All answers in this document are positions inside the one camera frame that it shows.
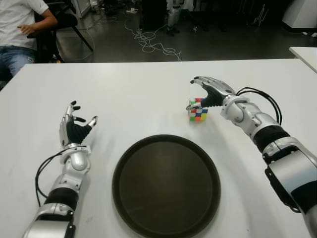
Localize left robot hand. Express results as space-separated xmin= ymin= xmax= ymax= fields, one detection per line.
xmin=58 ymin=100 xmax=99 ymax=147

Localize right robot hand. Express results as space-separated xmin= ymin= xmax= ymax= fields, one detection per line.
xmin=185 ymin=76 xmax=236 ymax=111

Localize multicoloured Rubik's cube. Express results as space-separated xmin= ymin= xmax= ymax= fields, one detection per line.
xmin=187 ymin=98 xmax=209 ymax=123

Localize dark brown round plate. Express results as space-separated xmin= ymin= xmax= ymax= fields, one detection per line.
xmin=111 ymin=134 xmax=222 ymax=238

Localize grey folded metal stand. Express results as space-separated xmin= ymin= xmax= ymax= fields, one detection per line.
xmin=252 ymin=3 xmax=269 ymax=26

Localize white side table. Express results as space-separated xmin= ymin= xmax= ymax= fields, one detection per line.
xmin=288 ymin=46 xmax=317 ymax=74

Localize black cabinet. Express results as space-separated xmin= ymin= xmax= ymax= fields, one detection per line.
xmin=141 ymin=0 xmax=169 ymax=32

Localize black office chair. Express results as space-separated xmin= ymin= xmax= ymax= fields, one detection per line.
xmin=26 ymin=3 xmax=95 ymax=63

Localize white machine housing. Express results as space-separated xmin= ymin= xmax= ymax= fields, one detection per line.
xmin=282 ymin=0 xmax=317 ymax=33

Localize white glass-front cabinet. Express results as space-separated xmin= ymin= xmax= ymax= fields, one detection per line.
xmin=72 ymin=0 xmax=91 ymax=18

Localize seated person in white shirt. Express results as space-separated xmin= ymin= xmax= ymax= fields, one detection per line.
xmin=0 ymin=0 xmax=59 ymax=85

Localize left arm black cables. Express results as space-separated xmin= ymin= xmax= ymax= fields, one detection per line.
xmin=35 ymin=150 xmax=68 ymax=207

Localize arm black cables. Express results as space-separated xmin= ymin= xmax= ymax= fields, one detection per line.
xmin=235 ymin=86 xmax=283 ymax=125
xmin=35 ymin=150 xmax=68 ymax=207

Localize right arm black cables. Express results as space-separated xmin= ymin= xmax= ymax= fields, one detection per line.
xmin=235 ymin=86 xmax=283 ymax=125

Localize tangled white floor cable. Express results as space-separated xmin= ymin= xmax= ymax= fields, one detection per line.
xmin=123 ymin=17 xmax=182 ymax=61

